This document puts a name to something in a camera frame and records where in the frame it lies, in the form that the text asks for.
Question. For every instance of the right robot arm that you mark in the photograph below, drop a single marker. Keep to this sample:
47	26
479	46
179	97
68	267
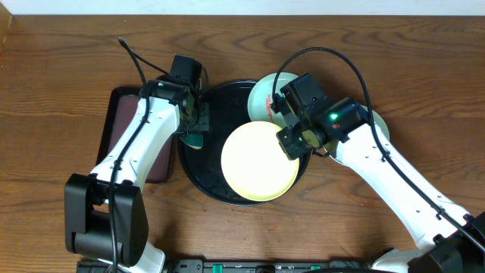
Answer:
447	237

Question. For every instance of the light blue plate top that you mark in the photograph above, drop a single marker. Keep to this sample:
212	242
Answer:
259	104

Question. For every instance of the light blue plate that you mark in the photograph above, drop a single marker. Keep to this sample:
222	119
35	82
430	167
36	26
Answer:
259	104
332	145

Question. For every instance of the yellow plate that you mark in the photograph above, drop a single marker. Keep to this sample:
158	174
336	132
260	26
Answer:
254	165

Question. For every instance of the green sponge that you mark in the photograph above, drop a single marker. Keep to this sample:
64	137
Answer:
193	140

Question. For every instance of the rectangular black tray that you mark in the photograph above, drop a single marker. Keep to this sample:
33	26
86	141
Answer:
121	109

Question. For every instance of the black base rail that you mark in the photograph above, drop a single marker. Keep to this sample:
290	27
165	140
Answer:
199	266

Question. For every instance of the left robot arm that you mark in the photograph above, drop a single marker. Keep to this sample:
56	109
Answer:
104	212

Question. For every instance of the round black tray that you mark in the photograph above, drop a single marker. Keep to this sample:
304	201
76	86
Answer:
228	110

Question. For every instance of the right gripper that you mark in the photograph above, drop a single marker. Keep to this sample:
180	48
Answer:
283	138

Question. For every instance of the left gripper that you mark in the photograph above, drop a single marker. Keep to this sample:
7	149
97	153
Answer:
202	118

